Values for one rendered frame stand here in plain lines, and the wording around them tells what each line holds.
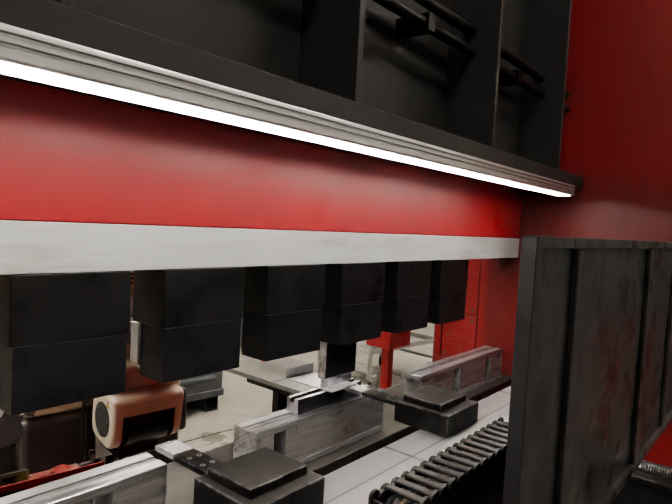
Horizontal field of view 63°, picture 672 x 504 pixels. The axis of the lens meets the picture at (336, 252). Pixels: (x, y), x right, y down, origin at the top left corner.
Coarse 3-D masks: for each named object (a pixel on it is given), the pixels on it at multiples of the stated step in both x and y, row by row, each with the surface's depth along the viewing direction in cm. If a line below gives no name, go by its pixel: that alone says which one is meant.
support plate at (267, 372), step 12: (240, 360) 132; (252, 360) 133; (276, 360) 134; (288, 360) 135; (300, 360) 135; (240, 372) 123; (252, 372) 123; (264, 372) 123; (276, 372) 124; (276, 384) 115; (288, 384) 115; (300, 384) 116
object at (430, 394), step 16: (384, 400) 108; (400, 400) 101; (416, 400) 99; (432, 400) 99; (448, 400) 99; (464, 400) 103; (400, 416) 100; (416, 416) 98; (432, 416) 96; (448, 416) 94; (464, 416) 99; (432, 432) 96; (448, 432) 95
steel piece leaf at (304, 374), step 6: (300, 366) 122; (306, 366) 124; (312, 366) 125; (288, 372) 119; (294, 372) 121; (300, 372) 122; (306, 372) 124; (312, 372) 125; (288, 378) 119; (294, 378) 119; (300, 378) 119; (306, 378) 120; (312, 378) 120; (318, 378) 120; (306, 384) 115; (312, 384) 115; (318, 384) 116
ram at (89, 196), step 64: (0, 128) 61; (64, 128) 66; (128, 128) 72; (192, 128) 80; (0, 192) 61; (64, 192) 67; (128, 192) 73; (192, 192) 81; (256, 192) 90; (320, 192) 102; (384, 192) 118; (448, 192) 139; (512, 192) 170; (0, 256) 62; (64, 256) 67; (128, 256) 74; (192, 256) 82; (256, 256) 91; (320, 256) 104; (384, 256) 120; (448, 256) 142; (512, 256) 174
